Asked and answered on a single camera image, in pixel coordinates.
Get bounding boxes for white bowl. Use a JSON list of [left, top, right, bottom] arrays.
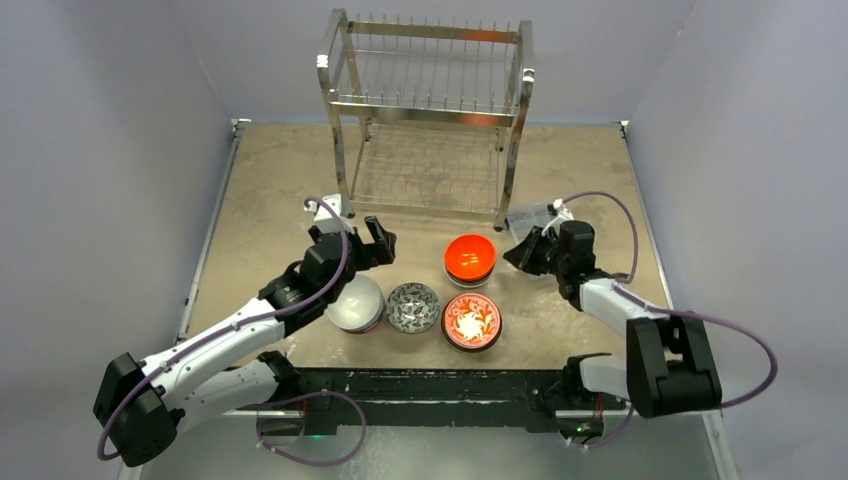
[[325, 274, 386, 333]]

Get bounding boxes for grey leaf pattern bowl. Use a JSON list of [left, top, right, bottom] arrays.
[[387, 282, 442, 334]]

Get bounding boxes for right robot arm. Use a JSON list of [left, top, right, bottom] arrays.
[[503, 220, 722, 418]]

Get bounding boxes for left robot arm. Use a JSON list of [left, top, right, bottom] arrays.
[[93, 216, 397, 467]]

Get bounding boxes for steel two-tier dish rack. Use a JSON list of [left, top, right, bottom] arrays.
[[316, 8, 536, 231]]

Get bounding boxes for clear plastic screw box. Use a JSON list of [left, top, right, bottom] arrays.
[[505, 201, 553, 244]]

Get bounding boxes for red floral pattern bowl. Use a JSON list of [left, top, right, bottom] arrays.
[[441, 292, 503, 352]]

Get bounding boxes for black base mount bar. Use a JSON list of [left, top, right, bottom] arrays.
[[257, 367, 626, 435]]

